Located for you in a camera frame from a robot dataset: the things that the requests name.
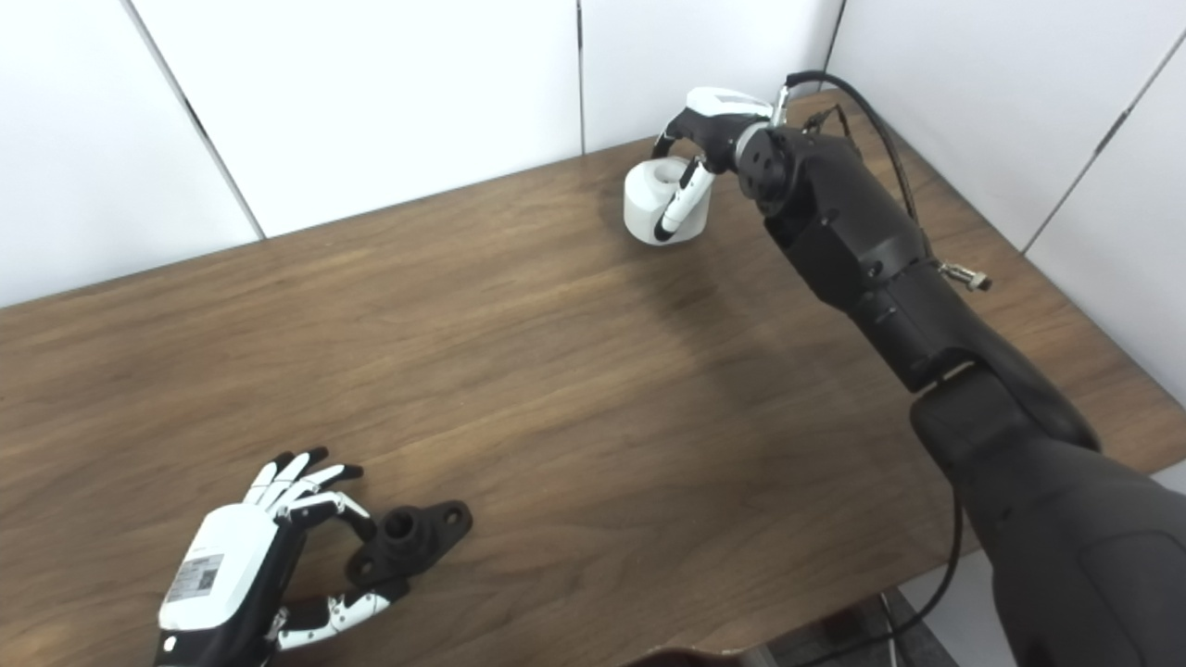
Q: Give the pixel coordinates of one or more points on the black plastic holder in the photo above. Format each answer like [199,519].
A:
[408,540]

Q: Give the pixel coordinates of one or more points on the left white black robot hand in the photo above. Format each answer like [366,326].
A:
[227,565]

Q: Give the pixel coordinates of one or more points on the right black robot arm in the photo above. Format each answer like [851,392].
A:
[862,250]

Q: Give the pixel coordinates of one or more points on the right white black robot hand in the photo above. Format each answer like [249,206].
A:
[723,120]

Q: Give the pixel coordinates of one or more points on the silver metal connector plug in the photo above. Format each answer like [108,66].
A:
[968,276]

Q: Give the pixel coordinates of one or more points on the round white plastic piece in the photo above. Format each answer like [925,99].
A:
[644,204]

